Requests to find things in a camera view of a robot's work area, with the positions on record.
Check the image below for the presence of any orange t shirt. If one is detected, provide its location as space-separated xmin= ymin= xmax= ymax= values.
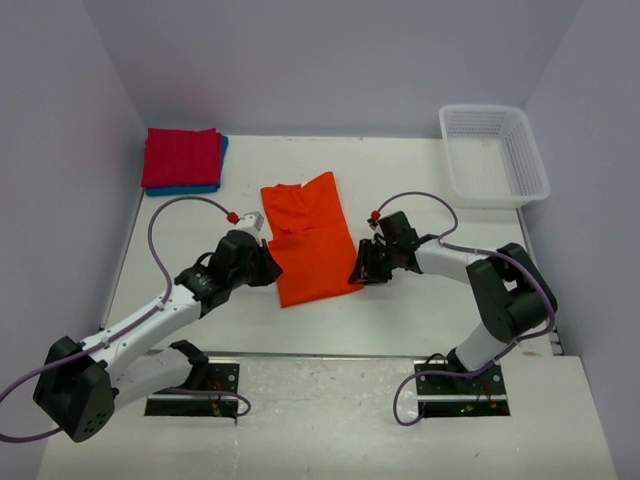
xmin=261 ymin=172 xmax=362 ymax=308

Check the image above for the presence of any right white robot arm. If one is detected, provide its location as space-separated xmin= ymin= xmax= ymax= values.
xmin=349 ymin=211 xmax=557 ymax=379

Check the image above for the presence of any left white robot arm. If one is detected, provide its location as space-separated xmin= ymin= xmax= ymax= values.
xmin=33 ymin=222 xmax=282 ymax=443

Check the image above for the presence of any folded blue t shirt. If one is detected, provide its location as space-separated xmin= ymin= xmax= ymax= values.
xmin=145 ymin=135 xmax=229 ymax=197

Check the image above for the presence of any folded red t shirt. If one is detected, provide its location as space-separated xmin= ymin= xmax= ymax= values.
xmin=141 ymin=128 xmax=223 ymax=189

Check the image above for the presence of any white plastic basket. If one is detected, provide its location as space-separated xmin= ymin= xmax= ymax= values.
xmin=439 ymin=104 xmax=550 ymax=209

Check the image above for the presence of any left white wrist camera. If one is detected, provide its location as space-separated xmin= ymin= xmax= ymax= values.
xmin=236 ymin=211 xmax=264 ymax=232

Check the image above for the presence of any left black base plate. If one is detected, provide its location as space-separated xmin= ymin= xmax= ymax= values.
xmin=147 ymin=361 xmax=240 ymax=401

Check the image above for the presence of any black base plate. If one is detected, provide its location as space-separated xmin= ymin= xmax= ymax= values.
xmin=147 ymin=361 xmax=240 ymax=401
xmin=414 ymin=354 xmax=506 ymax=401

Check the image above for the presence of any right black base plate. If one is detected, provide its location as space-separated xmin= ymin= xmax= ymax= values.
xmin=414 ymin=354 xmax=506 ymax=401

